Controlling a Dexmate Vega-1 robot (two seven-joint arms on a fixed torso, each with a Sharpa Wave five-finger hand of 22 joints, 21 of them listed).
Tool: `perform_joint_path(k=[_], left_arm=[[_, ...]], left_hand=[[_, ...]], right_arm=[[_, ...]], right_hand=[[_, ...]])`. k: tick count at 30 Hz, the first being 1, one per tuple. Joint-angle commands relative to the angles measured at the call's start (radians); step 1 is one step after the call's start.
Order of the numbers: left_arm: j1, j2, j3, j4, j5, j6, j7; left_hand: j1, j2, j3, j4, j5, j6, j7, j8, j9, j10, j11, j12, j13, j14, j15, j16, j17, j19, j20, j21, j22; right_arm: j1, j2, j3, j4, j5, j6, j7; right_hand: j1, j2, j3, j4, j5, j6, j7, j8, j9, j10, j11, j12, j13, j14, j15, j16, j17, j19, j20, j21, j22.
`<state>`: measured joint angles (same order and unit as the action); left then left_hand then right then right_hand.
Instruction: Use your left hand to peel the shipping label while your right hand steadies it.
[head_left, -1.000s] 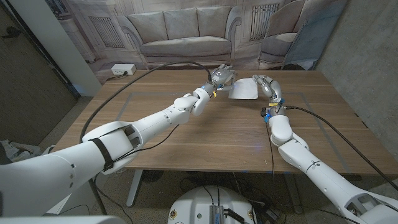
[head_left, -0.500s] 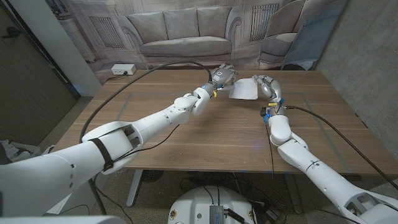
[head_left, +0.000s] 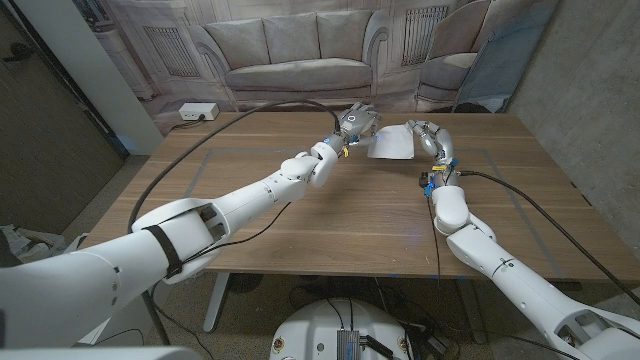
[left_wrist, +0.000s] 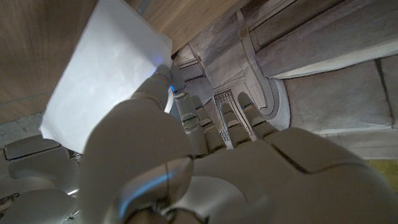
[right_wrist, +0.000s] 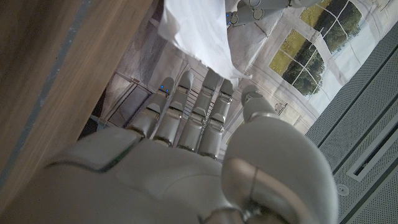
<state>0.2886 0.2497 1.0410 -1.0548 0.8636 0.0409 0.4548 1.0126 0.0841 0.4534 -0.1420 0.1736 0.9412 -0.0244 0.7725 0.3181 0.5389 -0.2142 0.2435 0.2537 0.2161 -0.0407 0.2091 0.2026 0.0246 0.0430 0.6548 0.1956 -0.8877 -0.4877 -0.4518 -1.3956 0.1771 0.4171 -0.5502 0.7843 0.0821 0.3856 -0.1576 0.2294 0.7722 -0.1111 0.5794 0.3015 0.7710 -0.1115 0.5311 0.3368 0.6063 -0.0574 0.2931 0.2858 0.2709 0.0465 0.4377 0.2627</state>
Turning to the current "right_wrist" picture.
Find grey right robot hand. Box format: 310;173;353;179
0;68;340;224

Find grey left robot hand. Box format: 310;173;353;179
226;0;324;28

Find white shipping label sheet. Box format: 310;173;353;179
157;0;253;90

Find grey tape outline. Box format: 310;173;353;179
0;0;93;190

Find ceiling slot vent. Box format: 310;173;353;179
346;112;398;183

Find round ceiling fitting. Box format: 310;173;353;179
336;184;350;197

